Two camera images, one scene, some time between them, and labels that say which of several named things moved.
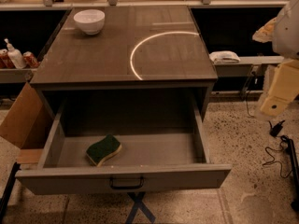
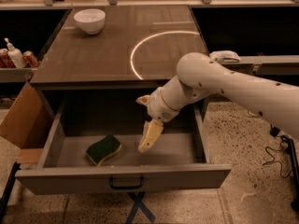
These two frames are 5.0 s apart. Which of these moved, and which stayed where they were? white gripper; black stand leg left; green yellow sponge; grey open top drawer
Moved: white gripper
Stayed: grey open top drawer; black stand leg left; green yellow sponge
